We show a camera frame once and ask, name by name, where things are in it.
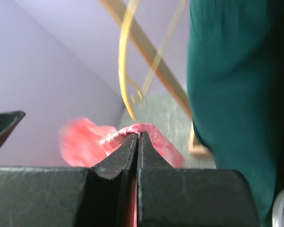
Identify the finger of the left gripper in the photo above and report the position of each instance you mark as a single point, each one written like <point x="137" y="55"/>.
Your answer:
<point x="8" y="121"/>

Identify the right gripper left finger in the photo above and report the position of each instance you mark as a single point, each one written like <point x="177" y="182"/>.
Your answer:
<point x="100" y="196"/>

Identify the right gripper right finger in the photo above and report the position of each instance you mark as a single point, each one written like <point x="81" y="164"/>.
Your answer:
<point x="180" y="197"/>

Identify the pink patterned shorts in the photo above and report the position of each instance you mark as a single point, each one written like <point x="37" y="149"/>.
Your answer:
<point x="82" y="143"/>

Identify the yellow clothes hanger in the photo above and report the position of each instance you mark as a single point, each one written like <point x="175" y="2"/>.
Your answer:
<point x="125" y="71"/>

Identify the teal green shorts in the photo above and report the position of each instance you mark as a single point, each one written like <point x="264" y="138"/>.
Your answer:
<point x="235" y="85"/>

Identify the wooden clothes rack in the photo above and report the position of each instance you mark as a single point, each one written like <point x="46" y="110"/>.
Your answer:
<point x="156" y="59"/>

